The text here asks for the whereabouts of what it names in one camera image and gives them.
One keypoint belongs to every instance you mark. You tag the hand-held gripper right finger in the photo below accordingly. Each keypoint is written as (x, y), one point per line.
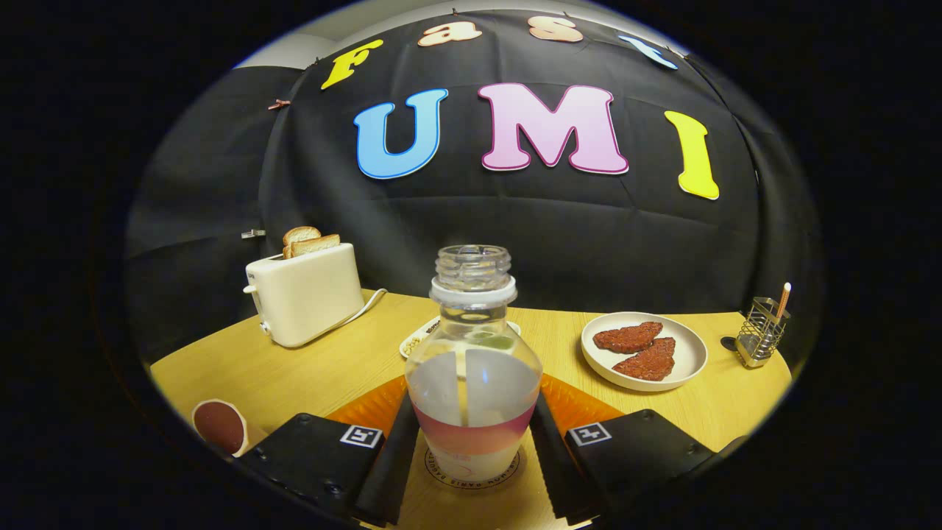
(556, 471)

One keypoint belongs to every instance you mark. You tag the clear juice bottle pink label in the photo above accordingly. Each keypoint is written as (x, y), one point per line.
(475, 397)

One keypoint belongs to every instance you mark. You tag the red cloth clip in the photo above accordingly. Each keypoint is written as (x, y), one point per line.
(279, 104)

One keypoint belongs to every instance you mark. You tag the silver cloth clip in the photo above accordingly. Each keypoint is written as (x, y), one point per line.
(253, 234)

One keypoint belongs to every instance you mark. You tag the white round plate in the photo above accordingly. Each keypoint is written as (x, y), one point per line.
(688, 350)

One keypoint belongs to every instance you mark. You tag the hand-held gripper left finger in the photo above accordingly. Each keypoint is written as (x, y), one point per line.
(386, 478)

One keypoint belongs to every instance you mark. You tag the round cork coaster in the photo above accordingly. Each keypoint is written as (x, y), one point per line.
(434, 471)

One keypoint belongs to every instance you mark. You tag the white toaster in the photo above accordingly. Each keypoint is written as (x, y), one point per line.
(309, 294)

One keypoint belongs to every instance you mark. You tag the toast slice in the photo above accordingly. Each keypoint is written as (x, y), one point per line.
(318, 245)
(300, 234)

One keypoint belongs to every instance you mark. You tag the wooden table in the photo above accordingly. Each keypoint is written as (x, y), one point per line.
(294, 375)

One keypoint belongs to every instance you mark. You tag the white divided seed tray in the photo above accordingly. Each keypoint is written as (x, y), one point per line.
(419, 340)

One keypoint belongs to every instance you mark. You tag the red-brown meat patty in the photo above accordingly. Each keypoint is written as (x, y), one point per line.
(651, 362)
(629, 337)

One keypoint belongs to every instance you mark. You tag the wooden stick in holder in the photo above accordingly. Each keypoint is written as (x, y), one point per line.
(784, 298)

